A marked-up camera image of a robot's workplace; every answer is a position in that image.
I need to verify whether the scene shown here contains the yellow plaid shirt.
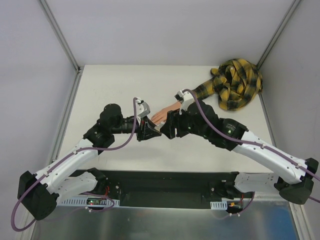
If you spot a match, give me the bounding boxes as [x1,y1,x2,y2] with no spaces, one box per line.
[192,58,263,111]

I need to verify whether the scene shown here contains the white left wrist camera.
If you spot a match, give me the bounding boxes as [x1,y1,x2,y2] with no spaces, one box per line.
[135,98,151,124]

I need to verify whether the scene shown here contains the mannequin hand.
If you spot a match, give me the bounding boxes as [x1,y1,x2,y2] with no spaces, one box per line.
[151,101,181,125]

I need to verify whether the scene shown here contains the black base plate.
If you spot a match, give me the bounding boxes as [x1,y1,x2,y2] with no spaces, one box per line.
[91,170,253,209]

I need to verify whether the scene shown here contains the white cable duct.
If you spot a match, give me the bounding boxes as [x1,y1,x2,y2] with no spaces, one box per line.
[57,196,120,208]
[209,200,243,211]

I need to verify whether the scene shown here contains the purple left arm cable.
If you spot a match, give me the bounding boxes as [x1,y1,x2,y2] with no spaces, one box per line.
[10,97,141,232]

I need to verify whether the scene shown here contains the left white cable duct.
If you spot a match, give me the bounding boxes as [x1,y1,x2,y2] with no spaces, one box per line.
[57,196,120,208]

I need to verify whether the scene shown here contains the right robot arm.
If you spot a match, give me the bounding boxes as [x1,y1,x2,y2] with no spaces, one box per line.
[151,101,318,205]

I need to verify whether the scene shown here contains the right white cable duct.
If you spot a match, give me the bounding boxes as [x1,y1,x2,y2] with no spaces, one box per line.
[209,200,243,211]

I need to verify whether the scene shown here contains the aluminium frame post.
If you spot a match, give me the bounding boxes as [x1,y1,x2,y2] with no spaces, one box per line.
[256,0,303,70]
[37,0,82,74]

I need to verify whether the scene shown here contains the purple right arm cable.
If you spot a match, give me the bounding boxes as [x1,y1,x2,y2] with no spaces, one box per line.
[183,89,320,204]

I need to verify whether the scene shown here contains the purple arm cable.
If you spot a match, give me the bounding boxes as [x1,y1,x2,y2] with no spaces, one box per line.
[183,89,320,204]
[10,97,141,232]

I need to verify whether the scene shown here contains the left aluminium frame post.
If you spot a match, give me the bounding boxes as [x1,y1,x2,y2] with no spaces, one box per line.
[37,0,82,74]

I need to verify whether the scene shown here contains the nail polish bottle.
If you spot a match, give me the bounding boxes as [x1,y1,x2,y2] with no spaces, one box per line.
[154,124,163,131]

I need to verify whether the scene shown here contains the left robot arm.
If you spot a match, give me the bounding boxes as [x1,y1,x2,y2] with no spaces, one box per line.
[17,98,161,221]

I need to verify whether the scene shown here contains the right aluminium frame post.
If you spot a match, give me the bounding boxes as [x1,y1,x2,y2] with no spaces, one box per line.
[256,0,303,70]

